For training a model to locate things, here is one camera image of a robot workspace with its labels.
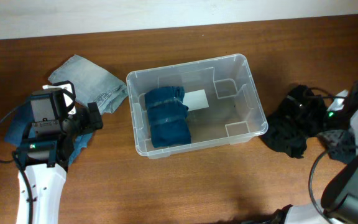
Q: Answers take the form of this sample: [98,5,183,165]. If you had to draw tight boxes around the dark teal garment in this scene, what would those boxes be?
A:
[145,86,191,148]

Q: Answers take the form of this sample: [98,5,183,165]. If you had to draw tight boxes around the black garment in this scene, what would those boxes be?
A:
[261,85,327,159]

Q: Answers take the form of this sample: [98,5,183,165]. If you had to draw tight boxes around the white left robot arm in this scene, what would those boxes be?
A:
[12,81,103,223]

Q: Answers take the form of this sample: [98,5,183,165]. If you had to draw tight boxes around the white label in bin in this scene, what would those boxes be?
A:
[183,90,209,111]

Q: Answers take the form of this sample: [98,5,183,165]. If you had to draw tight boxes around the blue jeans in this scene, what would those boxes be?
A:
[4,102,93,166]

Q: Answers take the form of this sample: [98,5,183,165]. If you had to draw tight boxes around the light grey folded jeans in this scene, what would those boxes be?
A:
[48,55,128,114]

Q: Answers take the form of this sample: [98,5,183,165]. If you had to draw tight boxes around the clear plastic storage bin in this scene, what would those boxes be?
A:
[126,54,269,159]

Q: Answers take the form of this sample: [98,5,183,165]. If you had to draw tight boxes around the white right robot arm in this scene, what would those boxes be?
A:
[262,81,358,223]

